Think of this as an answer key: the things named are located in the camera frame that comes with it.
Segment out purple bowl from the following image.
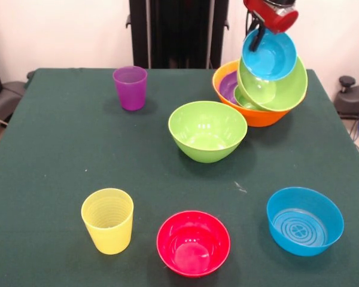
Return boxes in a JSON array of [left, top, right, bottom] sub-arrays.
[[218, 71, 241, 105]]

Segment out grey chair base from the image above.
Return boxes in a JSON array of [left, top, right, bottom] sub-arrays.
[[0, 80, 28, 128]]

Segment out blue bowl with ribbed bottom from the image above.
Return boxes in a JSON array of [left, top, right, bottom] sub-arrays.
[[266, 187, 345, 257]]

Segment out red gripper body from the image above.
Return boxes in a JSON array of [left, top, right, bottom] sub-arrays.
[[243, 0, 299, 35]]

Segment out yellow ribbed cup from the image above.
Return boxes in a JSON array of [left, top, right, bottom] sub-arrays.
[[81, 188, 135, 255]]

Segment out purple cup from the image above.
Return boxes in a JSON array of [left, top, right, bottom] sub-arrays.
[[112, 65, 148, 111]]

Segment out black hanging cable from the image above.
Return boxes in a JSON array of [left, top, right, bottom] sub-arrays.
[[244, 10, 254, 35]]

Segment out dark green tablecloth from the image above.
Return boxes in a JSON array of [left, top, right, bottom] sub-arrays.
[[0, 68, 359, 287]]

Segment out red bowl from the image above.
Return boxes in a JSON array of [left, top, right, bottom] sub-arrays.
[[156, 210, 232, 278]]

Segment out large green bowl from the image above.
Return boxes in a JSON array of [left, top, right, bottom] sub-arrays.
[[168, 100, 248, 164], [236, 55, 309, 112]]

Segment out small green bowl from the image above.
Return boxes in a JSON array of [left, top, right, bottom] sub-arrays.
[[233, 85, 260, 111]]

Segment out large orange bowl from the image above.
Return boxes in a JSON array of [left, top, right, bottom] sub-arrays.
[[212, 59, 306, 128]]

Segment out small light blue bowl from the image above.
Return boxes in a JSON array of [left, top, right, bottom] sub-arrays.
[[241, 28, 298, 81]]

